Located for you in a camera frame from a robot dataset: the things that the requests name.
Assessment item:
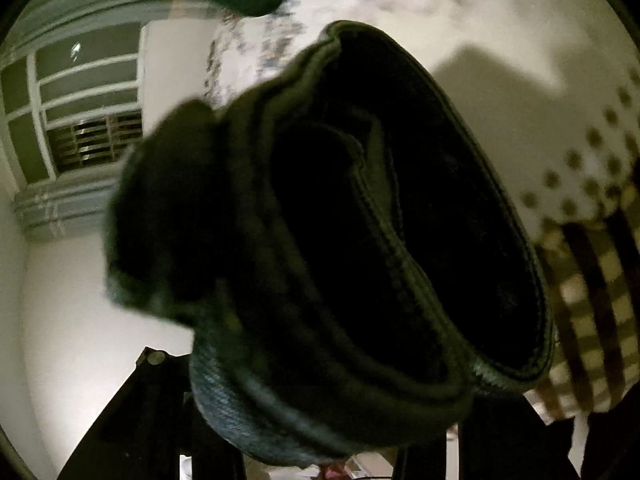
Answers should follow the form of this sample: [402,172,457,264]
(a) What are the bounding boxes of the dark blue denim pants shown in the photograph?
[102,20,559,467]

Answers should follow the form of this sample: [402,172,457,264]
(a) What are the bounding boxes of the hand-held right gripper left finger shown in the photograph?
[56,346,247,480]

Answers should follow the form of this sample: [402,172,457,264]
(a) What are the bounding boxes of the floral bedsheet with checked border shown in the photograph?
[202,0,640,417]

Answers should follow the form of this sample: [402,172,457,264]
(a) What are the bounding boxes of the white framed window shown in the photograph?
[0,24,147,187]

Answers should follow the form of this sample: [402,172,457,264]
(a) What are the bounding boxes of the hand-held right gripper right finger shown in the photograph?
[398,394,623,480]

